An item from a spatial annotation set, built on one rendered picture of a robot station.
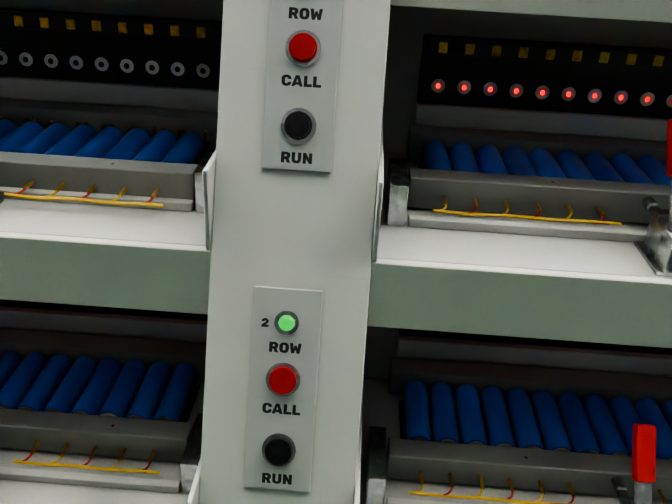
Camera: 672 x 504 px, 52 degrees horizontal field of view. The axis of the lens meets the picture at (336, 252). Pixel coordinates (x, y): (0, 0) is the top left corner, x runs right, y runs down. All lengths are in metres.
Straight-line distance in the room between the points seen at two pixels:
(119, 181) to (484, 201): 0.24
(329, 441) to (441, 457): 0.10
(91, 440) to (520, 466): 0.30
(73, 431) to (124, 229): 0.16
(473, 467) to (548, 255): 0.16
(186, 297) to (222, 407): 0.07
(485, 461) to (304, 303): 0.18
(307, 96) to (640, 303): 0.23
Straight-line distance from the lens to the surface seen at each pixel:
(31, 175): 0.49
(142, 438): 0.51
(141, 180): 0.46
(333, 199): 0.40
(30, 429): 0.54
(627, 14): 0.45
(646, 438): 0.49
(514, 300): 0.42
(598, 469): 0.53
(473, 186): 0.47
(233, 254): 0.41
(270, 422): 0.42
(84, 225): 0.45
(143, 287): 0.43
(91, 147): 0.52
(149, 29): 0.58
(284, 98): 0.40
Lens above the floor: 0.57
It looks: 6 degrees down
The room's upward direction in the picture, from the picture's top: 4 degrees clockwise
